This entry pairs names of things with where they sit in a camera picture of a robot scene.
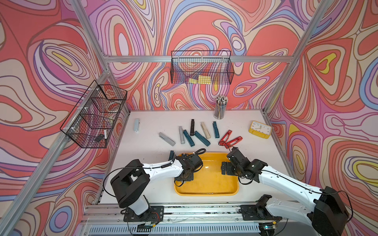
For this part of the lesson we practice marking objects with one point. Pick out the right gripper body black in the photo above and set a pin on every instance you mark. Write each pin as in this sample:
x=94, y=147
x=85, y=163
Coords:
x=231, y=170

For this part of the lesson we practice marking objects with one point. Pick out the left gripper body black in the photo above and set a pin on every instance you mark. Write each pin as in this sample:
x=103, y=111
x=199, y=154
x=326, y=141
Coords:
x=190, y=178

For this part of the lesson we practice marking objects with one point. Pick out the dark teal pruning pliers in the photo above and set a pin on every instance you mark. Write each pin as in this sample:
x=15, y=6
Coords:
x=171, y=155

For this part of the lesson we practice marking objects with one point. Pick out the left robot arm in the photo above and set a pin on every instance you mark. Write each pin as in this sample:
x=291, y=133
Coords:
x=130, y=182

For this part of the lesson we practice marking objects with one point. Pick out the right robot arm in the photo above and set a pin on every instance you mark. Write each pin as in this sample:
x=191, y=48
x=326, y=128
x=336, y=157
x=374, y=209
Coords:
x=319, y=208

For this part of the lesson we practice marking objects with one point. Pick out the yellow plastic storage tray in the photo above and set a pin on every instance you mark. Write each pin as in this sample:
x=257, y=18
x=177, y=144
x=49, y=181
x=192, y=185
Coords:
x=210, y=181

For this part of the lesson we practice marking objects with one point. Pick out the grey pruning pliers upright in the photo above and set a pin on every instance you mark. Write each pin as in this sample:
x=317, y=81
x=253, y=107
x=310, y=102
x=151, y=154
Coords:
x=182, y=139

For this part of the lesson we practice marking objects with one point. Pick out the beige pruning pliers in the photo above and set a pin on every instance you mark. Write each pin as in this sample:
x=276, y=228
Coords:
x=205, y=130

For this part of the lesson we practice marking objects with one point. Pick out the grey pruning pliers angled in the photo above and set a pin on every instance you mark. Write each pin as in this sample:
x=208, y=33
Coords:
x=167, y=139

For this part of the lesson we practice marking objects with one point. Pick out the teal pruning pliers upright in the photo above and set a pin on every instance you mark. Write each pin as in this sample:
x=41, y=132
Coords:
x=216, y=130

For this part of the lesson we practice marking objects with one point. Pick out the black pruning pliers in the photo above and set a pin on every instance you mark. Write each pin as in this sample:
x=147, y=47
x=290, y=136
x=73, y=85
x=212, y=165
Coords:
x=192, y=128

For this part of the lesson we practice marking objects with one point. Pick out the light blue-grey pliers far left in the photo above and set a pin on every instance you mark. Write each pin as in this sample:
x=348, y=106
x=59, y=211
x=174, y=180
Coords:
x=136, y=125

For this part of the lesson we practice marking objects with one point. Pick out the yellow alarm clock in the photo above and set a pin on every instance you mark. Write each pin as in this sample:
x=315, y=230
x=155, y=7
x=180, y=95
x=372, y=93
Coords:
x=260, y=130

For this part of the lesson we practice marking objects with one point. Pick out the pencil holder cup with pencils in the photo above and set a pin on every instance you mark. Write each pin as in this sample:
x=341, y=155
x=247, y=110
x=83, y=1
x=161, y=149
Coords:
x=220, y=108

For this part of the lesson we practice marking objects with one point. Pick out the yellow sticky notes in basket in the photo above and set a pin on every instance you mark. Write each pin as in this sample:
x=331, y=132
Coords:
x=205, y=80

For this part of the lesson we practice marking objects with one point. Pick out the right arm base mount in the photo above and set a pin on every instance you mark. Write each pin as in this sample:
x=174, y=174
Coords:
x=258, y=211

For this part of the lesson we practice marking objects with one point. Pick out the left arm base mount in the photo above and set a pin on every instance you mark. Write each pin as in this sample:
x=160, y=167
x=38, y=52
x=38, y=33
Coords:
x=154, y=215

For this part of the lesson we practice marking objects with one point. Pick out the black wire basket back wall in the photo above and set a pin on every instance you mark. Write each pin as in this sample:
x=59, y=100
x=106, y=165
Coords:
x=186, y=64

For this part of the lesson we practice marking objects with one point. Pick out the black wire basket wall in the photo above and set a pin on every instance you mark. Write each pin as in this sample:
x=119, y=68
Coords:
x=91, y=122
x=186, y=64

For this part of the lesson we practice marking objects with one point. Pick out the black wire basket left wall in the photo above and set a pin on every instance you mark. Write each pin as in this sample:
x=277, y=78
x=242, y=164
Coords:
x=91, y=122

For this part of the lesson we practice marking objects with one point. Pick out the aluminium front rail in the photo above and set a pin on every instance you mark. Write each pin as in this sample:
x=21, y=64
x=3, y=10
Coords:
x=224, y=219

